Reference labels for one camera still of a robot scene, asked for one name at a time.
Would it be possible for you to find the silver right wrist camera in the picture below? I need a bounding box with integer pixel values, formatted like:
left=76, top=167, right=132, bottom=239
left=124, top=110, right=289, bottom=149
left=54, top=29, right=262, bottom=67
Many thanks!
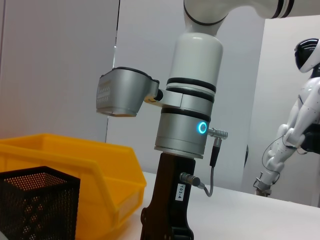
left=95, top=66, right=185, bottom=118

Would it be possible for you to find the black mesh pen holder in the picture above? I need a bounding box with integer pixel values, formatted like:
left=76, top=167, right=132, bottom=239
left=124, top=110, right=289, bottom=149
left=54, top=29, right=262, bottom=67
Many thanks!
left=0, top=166, right=81, bottom=240

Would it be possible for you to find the right gripper cable with connectors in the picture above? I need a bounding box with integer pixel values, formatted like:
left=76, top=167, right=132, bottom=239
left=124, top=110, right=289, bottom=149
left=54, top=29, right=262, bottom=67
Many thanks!
left=179, top=126, right=230, bottom=198

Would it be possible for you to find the yellow plastic storage bin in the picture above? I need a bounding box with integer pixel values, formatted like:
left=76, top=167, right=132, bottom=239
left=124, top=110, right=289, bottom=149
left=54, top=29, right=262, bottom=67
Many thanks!
left=0, top=133, right=148, bottom=240

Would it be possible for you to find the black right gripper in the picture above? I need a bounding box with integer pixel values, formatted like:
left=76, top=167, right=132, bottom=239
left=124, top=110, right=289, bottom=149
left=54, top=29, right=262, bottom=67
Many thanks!
left=139, top=152, right=198, bottom=240

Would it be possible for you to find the white black humanoid robot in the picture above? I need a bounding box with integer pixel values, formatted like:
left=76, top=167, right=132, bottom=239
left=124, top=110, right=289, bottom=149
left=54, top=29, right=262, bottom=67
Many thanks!
left=253, top=37, right=320, bottom=198

